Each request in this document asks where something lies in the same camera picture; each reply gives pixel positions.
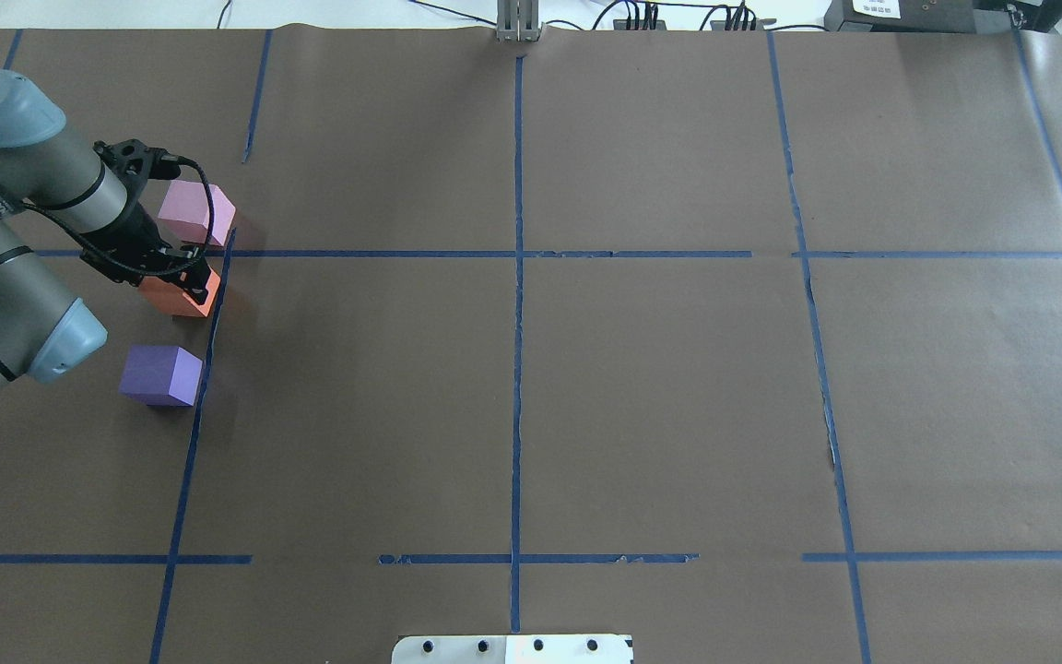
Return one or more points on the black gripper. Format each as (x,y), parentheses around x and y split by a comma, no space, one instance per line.
(128,240)

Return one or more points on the orange foam cube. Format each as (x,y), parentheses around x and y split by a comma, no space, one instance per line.
(168,299)

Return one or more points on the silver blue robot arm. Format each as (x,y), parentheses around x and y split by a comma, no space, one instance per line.
(92,192)

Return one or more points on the light pink foam cube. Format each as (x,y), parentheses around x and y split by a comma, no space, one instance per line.
(184,210)

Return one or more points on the dark purple foam cube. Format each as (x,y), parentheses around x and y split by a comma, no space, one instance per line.
(161,376)

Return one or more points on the orange black connector hub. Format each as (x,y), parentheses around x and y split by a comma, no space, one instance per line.
(639,16)

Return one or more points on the black box with label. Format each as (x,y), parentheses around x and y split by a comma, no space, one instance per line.
(961,17)

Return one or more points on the aluminium frame post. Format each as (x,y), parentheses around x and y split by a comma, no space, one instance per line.
(518,21)

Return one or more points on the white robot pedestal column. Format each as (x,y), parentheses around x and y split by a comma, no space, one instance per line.
(515,648)

